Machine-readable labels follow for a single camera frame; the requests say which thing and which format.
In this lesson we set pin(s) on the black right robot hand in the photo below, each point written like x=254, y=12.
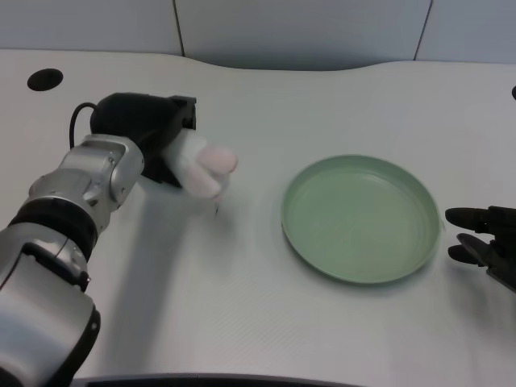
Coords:
x=483, y=242

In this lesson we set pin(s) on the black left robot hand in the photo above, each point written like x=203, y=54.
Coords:
x=141, y=125

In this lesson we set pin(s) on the white rabbit plush doll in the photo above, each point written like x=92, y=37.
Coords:
x=201, y=169

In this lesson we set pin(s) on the green round plate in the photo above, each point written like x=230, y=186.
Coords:
x=359, y=219

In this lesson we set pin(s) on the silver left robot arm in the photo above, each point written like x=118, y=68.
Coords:
x=60, y=250

